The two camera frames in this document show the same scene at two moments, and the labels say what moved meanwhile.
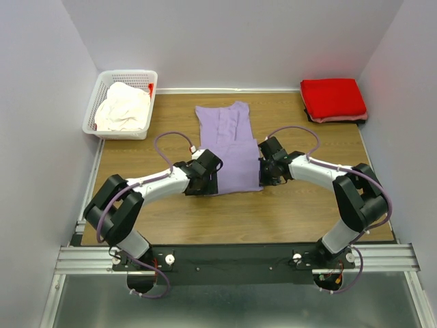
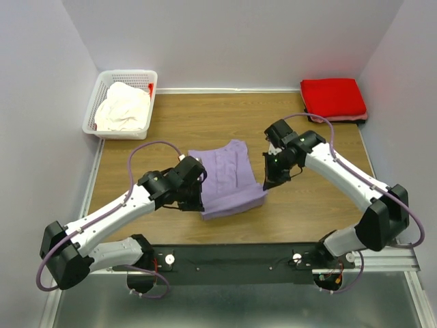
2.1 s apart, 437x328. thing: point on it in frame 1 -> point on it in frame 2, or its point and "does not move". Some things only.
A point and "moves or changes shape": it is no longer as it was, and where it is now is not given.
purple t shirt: [225, 129] moves or changes shape
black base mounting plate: [235, 264] does not move
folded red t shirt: [333, 96] does not move
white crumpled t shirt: [127, 107] does not move
